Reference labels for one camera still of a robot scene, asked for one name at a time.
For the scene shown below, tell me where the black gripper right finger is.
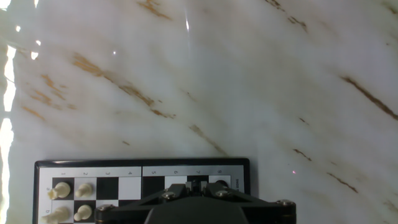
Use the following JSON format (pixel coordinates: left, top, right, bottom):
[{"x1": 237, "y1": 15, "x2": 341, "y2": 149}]
[{"x1": 200, "y1": 181, "x2": 297, "y2": 224}]

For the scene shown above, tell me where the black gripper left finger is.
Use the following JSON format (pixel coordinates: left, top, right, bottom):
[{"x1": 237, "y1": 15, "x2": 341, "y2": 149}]
[{"x1": 95, "y1": 181, "x2": 193, "y2": 224}]

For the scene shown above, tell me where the black white folding chessboard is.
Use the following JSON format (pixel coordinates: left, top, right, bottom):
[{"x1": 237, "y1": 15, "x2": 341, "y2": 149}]
[{"x1": 32, "y1": 157, "x2": 251, "y2": 224}]

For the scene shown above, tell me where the white chess pawn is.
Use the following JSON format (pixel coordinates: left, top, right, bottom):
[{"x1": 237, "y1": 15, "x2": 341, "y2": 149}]
[
  {"x1": 74, "y1": 182, "x2": 94, "y2": 198},
  {"x1": 73, "y1": 204, "x2": 93, "y2": 222}
]

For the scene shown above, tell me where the white marble pattern sheet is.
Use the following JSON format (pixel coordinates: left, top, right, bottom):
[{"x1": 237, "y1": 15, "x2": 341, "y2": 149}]
[{"x1": 0, "y1": 0, "x2": 398, "y2": 224}]

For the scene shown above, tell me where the white chess rook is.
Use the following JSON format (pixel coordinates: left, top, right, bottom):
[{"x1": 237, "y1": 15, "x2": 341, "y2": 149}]
[{"x1": 47, "y1": 181, "x2": 72, "y2": 201}]

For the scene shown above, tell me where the white chess knight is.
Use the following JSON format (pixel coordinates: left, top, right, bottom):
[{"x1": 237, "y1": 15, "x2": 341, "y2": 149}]
[{"x1": 41, "y1": 206, "x2": 71, "y2": 224}]

